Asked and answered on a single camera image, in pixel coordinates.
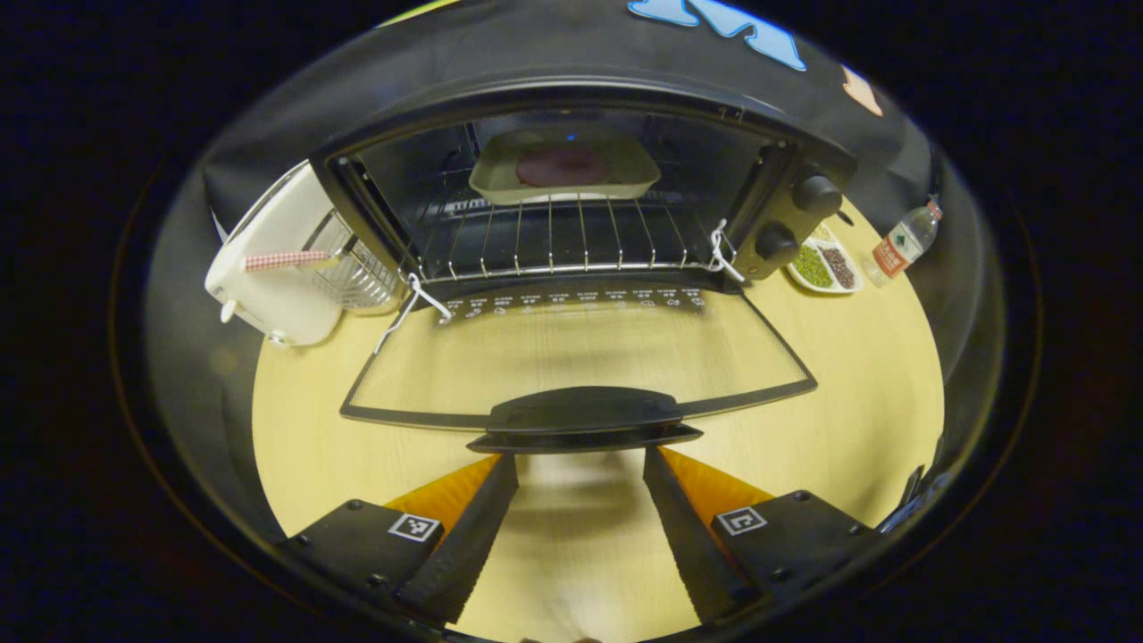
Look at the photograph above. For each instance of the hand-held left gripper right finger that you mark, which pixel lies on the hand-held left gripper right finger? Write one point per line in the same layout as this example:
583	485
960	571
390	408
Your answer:
692	545

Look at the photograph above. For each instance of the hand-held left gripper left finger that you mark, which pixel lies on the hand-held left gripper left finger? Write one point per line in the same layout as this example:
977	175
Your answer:
469	545

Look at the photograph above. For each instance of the black electric oven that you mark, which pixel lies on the black electric oven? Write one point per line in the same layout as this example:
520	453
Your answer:
786	219

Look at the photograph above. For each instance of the cream food tray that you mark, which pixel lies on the cream food tray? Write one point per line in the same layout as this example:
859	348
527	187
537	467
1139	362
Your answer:
500	179

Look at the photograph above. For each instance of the pink meat slice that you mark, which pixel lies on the pink meat slice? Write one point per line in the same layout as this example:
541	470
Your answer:
563	167

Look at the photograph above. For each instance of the white divided bean plate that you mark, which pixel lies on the white divided bean plate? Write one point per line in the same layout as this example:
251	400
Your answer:
813	266

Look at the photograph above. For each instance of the clear water bottle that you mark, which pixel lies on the clear water bottle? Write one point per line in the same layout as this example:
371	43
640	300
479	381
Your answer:
897	246

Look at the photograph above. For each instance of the white toaster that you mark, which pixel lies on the white toaster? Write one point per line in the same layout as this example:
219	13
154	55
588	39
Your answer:
286	304

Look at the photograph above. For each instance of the red checked ribbon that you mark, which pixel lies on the red checked ribbon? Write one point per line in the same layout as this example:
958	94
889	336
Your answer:
286	260

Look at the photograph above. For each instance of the black backdrop cloth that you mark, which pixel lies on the black backdrop cloth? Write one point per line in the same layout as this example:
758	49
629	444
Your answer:
536	45

